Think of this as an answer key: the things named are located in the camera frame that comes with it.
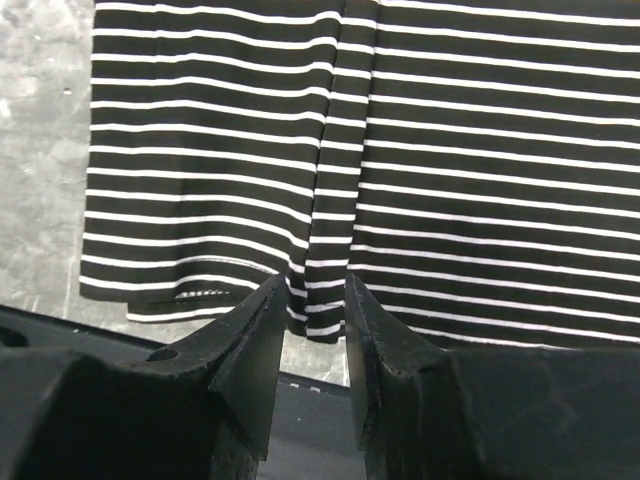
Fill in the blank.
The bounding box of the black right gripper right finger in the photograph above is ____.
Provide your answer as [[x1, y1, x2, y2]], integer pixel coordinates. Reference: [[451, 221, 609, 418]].
[[345, 275, 639, 479]]

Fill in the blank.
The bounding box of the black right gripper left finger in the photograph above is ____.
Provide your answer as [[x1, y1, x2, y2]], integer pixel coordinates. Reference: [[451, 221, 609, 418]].
[[1, 274, 287, 479]]

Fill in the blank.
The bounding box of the thin striped black tank top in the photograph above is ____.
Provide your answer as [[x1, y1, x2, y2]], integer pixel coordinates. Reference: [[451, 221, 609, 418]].
[[79, 1, 639, 348]]

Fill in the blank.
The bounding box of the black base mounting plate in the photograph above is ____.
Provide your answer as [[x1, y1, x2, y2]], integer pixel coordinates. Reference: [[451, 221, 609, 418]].
[[1, 306, 366, 480]]

